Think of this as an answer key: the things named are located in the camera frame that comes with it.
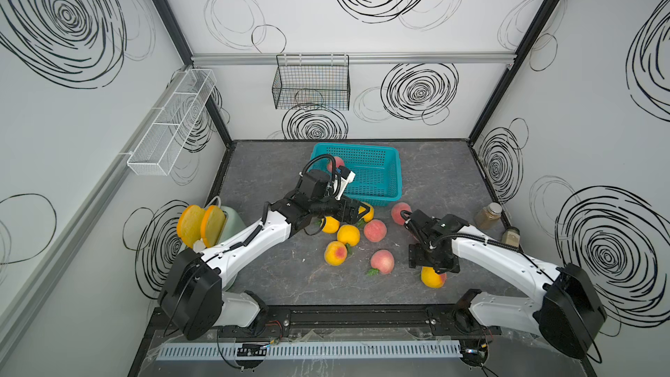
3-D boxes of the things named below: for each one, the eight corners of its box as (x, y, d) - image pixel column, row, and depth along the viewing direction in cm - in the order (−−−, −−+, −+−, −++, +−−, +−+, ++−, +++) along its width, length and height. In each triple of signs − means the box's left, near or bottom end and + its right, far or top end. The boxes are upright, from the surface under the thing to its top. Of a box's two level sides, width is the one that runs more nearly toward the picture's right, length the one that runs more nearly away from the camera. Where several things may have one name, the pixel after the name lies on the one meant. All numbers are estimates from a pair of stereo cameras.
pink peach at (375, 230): (364, 243, 90) (366, 236, 86) (363, 227, 94) (364, 219, 90) (385, 243, 90) (387, 236, 86) (383, 227, 94) (385, 219, 90)
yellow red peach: (324, 267, 85) (323, 260, 80) (325, 248, 89) (324, 241, 85) (346, 267, 85) (346, 260, 80) (346, 248, 89) (346, 241, 85)
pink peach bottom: (371, 275, 84) (373, 269, 79) (369, 256, 88) (371, 250, 83) (392, 275, 84) (395, 269, 79) (390, 256, 88) (393, 250, 83)
